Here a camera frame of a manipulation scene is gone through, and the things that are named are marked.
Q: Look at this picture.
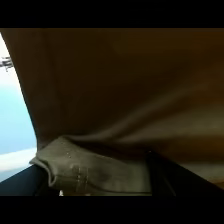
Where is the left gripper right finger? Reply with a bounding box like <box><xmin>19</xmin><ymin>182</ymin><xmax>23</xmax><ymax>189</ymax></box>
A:
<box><xmin>145</xmin><ymin>150</ymin><xmax>224</xmax><ymax>197</ymax></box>

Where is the brown T-shirt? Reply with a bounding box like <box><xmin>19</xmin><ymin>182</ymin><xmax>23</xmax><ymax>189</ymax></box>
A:
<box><xmin>0</xmin><ymin>28</ymin><xmax>224</xmax><ymax>197</ymax></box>

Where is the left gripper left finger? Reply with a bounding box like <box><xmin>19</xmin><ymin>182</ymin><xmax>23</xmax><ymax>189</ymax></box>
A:
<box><xmin>0</xmin><ymin>164</ymin><xmax>52</xmax><ymax>197</ymax></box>

